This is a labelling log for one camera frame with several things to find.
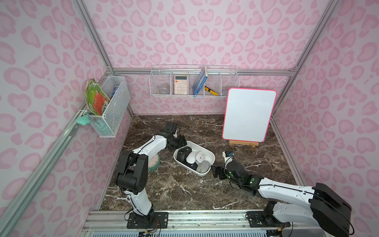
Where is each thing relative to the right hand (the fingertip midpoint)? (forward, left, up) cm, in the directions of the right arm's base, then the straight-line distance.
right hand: (216, 165), depth 83 cm
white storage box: (+8, +3, -5) cm, 10 cm away
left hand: (+16, +21, 0) cm, 26 cm away
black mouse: (+9, +20, -3) cm, 22 cm away
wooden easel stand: (+20, -12, -7) cm, 24 cm away
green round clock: (+3, +38, -5) cm, 38 cm away
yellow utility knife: (+44, +2, +18) cm, 48 cm away
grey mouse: (+1, +7, -4) cm, 8 cm away
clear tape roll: (+43, +33, +19) cm, 58 cm away
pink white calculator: (+44, +22, +23) cm, 54 cm away
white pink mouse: (+7, +9, -3) cm, 12 cm away
